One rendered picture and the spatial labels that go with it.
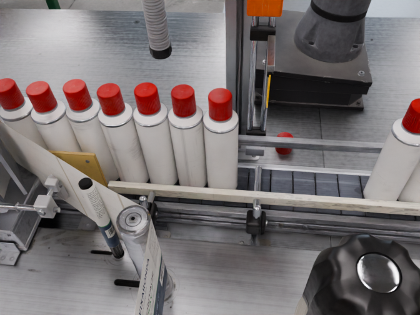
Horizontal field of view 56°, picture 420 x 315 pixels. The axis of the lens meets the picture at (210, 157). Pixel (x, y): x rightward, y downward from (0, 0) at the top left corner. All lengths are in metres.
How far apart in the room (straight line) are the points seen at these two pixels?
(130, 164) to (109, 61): 0.48
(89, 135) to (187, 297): 0.28
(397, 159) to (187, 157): 0.30
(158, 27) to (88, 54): 0.55
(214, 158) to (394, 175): 0.26
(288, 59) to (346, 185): 0.31
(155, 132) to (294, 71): 0.38
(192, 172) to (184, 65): 0.44
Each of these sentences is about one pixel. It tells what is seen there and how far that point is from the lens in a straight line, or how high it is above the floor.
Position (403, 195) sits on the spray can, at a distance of 0.70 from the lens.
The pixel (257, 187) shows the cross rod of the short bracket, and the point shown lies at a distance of 0.65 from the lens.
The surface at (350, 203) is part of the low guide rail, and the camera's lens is 0.65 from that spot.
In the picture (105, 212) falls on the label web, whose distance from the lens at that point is 0.54.
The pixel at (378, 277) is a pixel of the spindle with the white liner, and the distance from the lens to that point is 0.30.
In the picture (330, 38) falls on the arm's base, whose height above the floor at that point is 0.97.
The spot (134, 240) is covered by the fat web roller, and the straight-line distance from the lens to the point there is 0.45.
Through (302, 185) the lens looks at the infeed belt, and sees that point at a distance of 0.70.
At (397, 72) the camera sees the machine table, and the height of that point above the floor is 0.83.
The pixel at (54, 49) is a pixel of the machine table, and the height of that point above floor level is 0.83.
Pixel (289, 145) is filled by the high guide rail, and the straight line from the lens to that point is 0.65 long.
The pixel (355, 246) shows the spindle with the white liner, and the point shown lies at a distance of 0.31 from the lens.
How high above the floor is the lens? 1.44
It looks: 50 degrees down
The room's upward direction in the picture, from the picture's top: 4 degrees counter-clockwise
